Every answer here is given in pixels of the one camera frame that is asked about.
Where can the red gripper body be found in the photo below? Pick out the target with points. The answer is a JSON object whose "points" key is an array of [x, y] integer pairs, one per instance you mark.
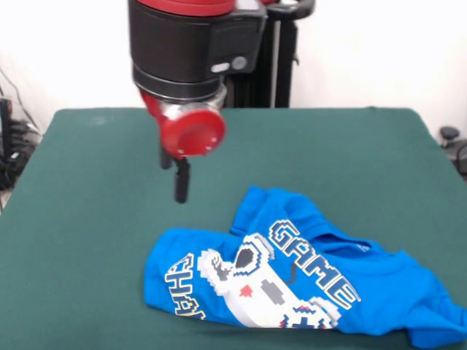
{"points": [[193, 133]]}

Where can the blue printed shirt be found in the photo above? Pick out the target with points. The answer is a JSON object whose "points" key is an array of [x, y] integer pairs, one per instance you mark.
{"points": [[310, 291]]}

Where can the black office chair base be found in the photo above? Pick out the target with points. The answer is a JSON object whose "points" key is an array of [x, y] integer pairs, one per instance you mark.
{"points": [[456, 146]]}

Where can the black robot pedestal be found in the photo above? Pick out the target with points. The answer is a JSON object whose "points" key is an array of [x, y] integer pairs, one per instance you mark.
{"points": [[277, 65]]}

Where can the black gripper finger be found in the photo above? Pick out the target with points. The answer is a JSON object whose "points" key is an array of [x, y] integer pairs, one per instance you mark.
{"points": [[181, 182], [166, 158]]}

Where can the black box device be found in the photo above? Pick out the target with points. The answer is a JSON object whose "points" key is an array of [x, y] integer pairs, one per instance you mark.
{"points": [[5, 124]]}

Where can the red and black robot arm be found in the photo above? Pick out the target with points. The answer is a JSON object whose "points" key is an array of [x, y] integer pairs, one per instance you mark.
{"points": [[189, 47]]}

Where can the dark green table cloth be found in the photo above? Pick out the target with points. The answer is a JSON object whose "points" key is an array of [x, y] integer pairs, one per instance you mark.
{"points": [[91, 255]]}

